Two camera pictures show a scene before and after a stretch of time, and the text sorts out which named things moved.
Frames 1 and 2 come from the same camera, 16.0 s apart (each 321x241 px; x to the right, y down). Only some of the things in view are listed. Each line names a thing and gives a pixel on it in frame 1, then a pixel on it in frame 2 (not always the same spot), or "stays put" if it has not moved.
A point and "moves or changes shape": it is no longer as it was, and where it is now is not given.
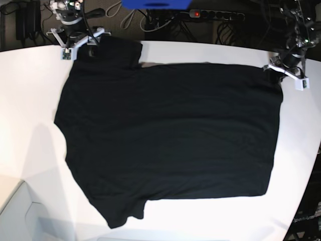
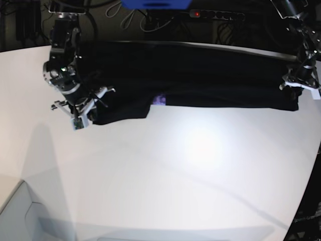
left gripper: (296, 68) -> (305, 76)
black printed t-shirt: (136, 132) moves or changes shape
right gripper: (75, 35) -> (79, 108)
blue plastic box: (156, 4) stays put
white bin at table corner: (22, 220) stays put
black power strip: (216, 14) stays put
